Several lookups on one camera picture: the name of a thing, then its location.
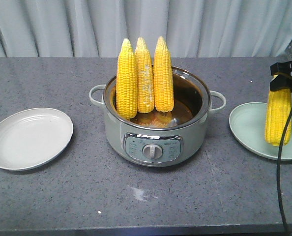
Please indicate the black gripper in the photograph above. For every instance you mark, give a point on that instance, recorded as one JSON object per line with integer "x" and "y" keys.
{"x": 280, "y": 70}

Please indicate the yellow corn cob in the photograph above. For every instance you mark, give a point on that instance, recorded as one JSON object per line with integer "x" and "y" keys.
{"x": 163, "y": 77}
{"x": 145, "y": 77}
{"x": 126, "y": 82}
{"x": 278, "y": 108}

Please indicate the light green plate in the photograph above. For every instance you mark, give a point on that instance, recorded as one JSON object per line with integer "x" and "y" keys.
{"x": 247, "y": 123}

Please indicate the cream white plate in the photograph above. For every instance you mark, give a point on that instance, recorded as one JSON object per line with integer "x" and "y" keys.
{"x": 33, "y": 137}

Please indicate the green electric cooking pot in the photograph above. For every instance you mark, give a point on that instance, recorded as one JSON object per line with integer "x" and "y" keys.
{"x": 158, "y": 139}

